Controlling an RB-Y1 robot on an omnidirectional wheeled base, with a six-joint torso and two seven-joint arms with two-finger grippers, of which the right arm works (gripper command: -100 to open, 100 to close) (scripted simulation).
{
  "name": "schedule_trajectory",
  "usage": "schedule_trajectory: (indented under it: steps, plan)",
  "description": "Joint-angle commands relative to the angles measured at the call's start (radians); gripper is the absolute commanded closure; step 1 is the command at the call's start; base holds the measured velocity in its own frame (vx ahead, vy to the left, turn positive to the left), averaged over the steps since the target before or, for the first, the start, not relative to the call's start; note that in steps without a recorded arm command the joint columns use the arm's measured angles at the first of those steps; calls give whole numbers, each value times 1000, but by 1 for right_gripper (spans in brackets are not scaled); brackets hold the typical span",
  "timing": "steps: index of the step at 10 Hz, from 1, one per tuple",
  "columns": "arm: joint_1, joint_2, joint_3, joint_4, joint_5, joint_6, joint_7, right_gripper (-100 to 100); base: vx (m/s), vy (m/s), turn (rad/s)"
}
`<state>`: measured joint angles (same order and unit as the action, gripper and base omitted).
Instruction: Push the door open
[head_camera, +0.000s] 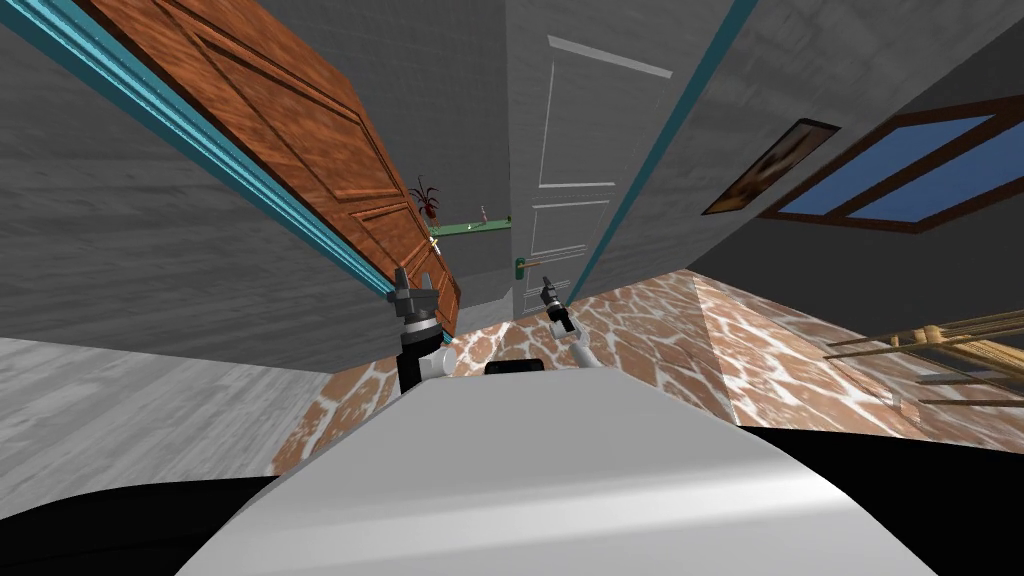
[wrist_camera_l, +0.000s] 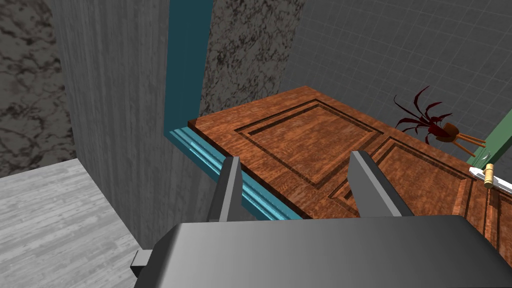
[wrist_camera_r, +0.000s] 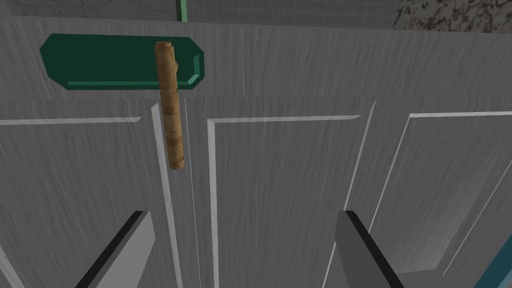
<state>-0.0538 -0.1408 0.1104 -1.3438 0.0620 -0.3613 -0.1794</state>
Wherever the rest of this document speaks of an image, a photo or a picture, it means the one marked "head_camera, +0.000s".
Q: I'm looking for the dark framed picture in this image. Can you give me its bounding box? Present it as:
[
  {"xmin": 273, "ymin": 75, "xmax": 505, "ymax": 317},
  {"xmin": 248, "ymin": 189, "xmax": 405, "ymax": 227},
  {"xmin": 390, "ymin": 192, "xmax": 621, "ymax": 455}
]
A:
[{"xmin": 701, "ymin": 118, "xmax": 842, "ymax": 217}]

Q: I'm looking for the brown framed window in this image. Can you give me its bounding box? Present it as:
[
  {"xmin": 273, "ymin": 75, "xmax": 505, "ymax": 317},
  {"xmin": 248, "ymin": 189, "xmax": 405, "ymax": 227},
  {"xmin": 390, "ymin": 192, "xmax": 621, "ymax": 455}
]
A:
[{"xmin": 757, "ymin": 95, "xmax": 1024, "ymax": 236}]

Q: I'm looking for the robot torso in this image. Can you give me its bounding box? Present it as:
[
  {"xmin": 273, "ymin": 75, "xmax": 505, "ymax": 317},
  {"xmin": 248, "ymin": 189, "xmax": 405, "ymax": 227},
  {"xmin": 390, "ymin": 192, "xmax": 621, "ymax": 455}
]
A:
[{"xmin": 175, "ymin": 358, "xmax": 939, "ymax": 576}]

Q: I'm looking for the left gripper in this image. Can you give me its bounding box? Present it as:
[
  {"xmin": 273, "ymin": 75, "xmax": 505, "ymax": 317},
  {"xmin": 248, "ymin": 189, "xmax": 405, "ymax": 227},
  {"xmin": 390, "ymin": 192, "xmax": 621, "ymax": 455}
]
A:
[{"xmin": 387, "ymin": 267, "xmax": 442, "ymax": 328}]

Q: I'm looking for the green shelf with red plant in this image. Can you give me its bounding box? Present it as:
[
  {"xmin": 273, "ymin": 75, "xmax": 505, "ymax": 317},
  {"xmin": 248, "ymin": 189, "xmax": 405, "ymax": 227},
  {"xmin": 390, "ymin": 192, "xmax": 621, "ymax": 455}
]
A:
[{"xmin": 407, "ymin": 175, "xmax": 513, "ymax": 240}]

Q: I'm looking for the grey panel door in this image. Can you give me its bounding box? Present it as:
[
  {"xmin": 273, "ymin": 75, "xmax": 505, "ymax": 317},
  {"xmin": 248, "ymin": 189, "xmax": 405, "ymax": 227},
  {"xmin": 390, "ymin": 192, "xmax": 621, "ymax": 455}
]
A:
[{"xmin": 506, "ymin": 0, "xmax": 737, "ymax": 319}]

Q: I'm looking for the brown wooden door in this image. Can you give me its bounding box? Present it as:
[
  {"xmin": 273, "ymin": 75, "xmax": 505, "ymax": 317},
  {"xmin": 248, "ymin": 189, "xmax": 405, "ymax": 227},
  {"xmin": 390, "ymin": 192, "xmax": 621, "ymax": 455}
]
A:
[{"xmin": 75, "ymin": 0, "xmax": 462, "ymax": 338}]

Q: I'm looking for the light wooden rack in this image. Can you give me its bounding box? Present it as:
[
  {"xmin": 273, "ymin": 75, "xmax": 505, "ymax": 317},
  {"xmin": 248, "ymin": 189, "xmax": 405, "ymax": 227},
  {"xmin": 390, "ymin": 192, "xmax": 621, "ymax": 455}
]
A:
[{"xmin": 822, "ymin": 310, "xmax": 1024, "ymax": 411}]

